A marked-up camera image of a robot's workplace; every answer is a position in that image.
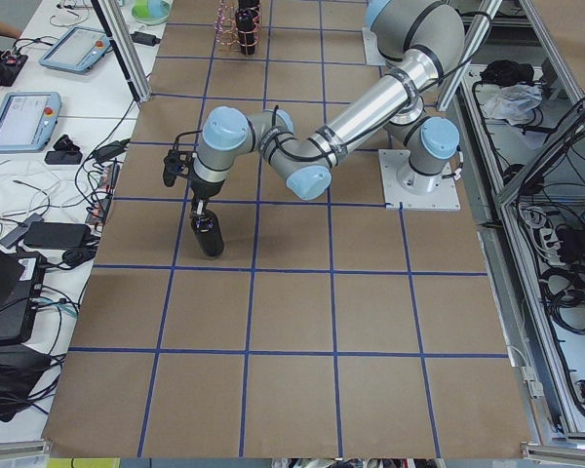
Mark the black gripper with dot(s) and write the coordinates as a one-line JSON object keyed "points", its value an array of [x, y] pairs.
{"points": [[206, 188]]}

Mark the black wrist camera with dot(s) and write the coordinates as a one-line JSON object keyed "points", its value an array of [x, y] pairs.
{"points": [[177, 163]]}

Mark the teach pendant tablet lower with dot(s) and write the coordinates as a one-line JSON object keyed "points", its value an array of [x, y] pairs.
{"points": [[27, 120]]}

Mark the teach pendant tablet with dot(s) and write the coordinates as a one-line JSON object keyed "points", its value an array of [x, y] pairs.
{"points": [[27, 120], [77, 50]]}

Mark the green bowl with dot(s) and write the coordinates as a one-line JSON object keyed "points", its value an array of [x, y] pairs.
{"points": [[151, 12]]}

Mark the black laptop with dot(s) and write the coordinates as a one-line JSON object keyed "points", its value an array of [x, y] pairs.
{"points": [[21, 281]]}

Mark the teach pendant tablet upper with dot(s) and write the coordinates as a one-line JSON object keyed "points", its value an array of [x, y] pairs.
{"points": [[77, 50]]}

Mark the dark bottle in basket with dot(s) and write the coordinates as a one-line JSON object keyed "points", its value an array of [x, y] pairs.
{"points": [[247, 26], [252, 5]]}

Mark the dark glass wine bottle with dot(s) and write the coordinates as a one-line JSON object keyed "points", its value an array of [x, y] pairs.
{"points": [[206, 229]]}

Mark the black power adapter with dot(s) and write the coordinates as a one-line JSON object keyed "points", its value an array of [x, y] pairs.
{"points": [[57, 235]]}

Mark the aluminium frame post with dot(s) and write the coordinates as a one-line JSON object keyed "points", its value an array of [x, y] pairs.
{"points": [[113, 23]]}

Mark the copper wire wine basket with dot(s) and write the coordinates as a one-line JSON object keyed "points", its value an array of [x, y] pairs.
{"points": [[225, 27]]}

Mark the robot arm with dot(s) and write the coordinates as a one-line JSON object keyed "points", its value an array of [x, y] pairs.
{"points": [[422, 40]]}

